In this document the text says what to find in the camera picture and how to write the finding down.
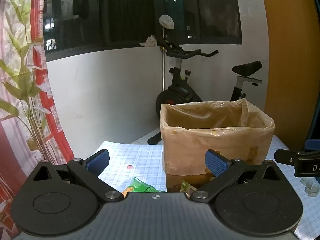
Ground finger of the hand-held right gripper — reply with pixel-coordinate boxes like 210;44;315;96
296;140;320;155
274;149;300;167

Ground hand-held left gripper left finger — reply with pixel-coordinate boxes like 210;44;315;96
26;149;124;203

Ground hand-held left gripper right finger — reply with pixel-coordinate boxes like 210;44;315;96
189;149;288;202

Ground cardboard box with plastic liner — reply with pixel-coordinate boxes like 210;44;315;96
160;98;275;193

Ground small white wrapper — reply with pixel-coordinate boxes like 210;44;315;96
300;177;318;197

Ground yellow green snack packet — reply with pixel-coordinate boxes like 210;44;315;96
180;180;198;195

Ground dark blue panel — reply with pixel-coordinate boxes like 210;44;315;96
305;0;320;140

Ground checked tablecloth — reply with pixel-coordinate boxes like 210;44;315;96
97;135;320;240

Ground black exercise bike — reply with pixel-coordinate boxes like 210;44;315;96
147;37;263;145

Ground orange wooden door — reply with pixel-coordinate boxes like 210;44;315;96
259;0;320;153

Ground metal pole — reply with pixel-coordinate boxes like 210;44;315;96
162;26;166;92

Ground floral red white curtain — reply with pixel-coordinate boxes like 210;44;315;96
0;0;75;240

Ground crumpled white cloth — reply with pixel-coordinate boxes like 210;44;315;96
139;35;157;47

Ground dark framed window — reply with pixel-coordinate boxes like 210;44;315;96
43;0;242;62

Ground white plastic bag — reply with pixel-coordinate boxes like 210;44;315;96
159;15;175;30

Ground hanging white garment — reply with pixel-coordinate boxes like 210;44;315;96
61;0;75;20

